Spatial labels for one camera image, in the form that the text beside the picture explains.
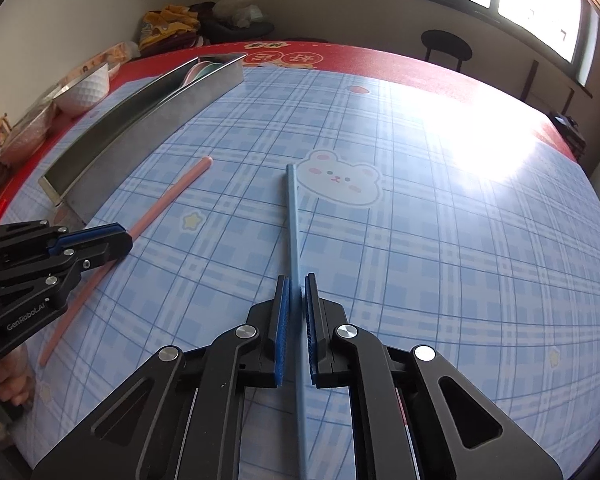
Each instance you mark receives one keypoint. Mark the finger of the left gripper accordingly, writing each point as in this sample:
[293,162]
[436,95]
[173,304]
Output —
[85,237]
[93,254]

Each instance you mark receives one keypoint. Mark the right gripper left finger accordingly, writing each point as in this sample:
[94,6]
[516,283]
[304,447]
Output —
[179,415]

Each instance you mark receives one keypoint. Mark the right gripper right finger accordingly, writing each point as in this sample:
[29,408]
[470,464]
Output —
[414,414]

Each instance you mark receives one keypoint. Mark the steel utensil tray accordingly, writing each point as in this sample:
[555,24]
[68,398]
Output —
[84,176]

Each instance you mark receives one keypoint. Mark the blue chopstick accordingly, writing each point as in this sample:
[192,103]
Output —
[297,317]

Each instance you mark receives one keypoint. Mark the pink spoon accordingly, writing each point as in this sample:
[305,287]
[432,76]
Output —
[193,72]

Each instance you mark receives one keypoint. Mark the green spoon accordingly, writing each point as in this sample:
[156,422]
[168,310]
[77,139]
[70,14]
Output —
[210,68]

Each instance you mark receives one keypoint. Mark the person's left hand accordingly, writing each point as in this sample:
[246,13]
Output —
[16,377]

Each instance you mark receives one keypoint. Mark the plastic covered bowl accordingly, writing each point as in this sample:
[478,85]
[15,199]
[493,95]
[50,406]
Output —
[28,134]

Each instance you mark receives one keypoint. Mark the white textured bowl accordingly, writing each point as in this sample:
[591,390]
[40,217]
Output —
[83,93]

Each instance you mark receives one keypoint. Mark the tissue pack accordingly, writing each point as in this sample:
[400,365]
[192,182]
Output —
[114,57]

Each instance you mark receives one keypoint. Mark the blue plaid placemat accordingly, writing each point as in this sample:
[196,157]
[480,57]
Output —
[435,219]

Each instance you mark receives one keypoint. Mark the yellow and red clothes pile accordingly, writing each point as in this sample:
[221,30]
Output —
[173,28]

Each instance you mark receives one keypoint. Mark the white plastic bag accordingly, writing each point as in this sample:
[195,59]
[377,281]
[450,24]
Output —
[239,13]

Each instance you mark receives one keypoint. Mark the rice cooker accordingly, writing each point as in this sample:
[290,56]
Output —
[569,131]

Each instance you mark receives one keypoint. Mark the black stool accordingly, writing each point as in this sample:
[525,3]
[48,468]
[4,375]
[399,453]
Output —
[447,43]

